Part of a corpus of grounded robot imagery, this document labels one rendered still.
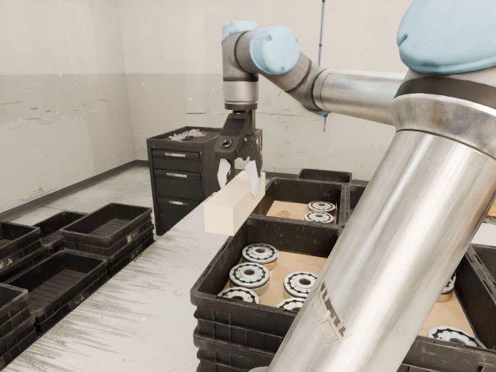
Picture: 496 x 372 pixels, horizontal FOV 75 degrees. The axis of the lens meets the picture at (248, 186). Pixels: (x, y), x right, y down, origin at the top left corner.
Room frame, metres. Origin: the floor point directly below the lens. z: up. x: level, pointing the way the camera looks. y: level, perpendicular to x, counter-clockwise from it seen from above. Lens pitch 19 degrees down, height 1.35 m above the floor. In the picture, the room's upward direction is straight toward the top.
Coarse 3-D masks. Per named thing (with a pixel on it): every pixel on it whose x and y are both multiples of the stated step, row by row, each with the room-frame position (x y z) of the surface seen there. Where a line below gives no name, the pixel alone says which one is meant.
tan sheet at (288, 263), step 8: (280, 256) 0.85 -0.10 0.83; (288, 256) 0.85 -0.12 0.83; (296, 256) 0.85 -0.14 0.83; (304, 256) 0.85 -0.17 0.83; (312, 256) 0.85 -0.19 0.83; (280, 264) 0.81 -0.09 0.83; (288, 264) 0.81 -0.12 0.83; (296, 264) 0.81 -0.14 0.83; (304, 264) 0.81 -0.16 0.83; (312, 264) 0.81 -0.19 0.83; (320, 264) 0.81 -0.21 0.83; (272, 272) 0.77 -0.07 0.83; (280, 272) 0.77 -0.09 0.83; (288, 272) 0.77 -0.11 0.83; (312, 272) 0.77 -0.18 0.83; (272, 280) 0.73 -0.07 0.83; (280, 280) 0.73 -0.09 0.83; (224, 288) 0.70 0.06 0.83; (272, 288) 0.70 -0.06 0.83; (280, 288) 0.70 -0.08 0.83; (264, 296) 0.67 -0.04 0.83; (272, 296) 0.67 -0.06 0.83; (280, 296) 0.67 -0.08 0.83; (264, 304) 0.64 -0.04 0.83; (272, 304) 0.64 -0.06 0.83
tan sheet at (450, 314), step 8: (440, 304) 0.64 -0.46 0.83; (448, 304) 0.64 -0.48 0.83; (456, 304) 0.64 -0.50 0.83; (432, 312) 0.61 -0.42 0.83; (440, 312) 0.61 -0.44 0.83; (448, 312) 0.61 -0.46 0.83; (456, 312) 0.61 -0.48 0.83; (432, 320) 0.58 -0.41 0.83; (440, 320) 0.58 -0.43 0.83; (448, 320) 0.58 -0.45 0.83; (456, 320) 0.58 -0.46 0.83; (464, 320) 0.58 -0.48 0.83; (424, 328) 0.56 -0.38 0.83; (464, 328) 0.56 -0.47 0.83; (424, 336) 0.54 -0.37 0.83
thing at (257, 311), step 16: (304, 224) 0.86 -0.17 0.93; (320, 224) 0.86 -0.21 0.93; (208, 272) 0.62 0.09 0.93; (192, 288) 0.56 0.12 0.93; (208, 304) 0.53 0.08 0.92; (224, 304) 0.52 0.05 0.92; (240, 304) 0.52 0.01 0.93; (256, 304) 0.52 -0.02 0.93; (272, 320) 0.50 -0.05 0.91; (288, 320) 0.49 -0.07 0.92
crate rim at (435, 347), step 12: (468, 252) 0.70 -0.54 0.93; (480, 276) 0.61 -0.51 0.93; (492, 288) 0.57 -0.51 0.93; (492, 300) 0.53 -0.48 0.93; (420, 336) 0.44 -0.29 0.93; (420, 348) 0.42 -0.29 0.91; (432, 348) 0.42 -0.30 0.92; (444, 348) 0.41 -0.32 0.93; (456, 348) 0.41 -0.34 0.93; (468, 348) 0.41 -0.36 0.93; (480, 348) 0.41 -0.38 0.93; (456, 360) 0.41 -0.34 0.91; (468, 360) 0.40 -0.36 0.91; (480, 360) 0.40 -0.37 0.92; (492, 360) 0.39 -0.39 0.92
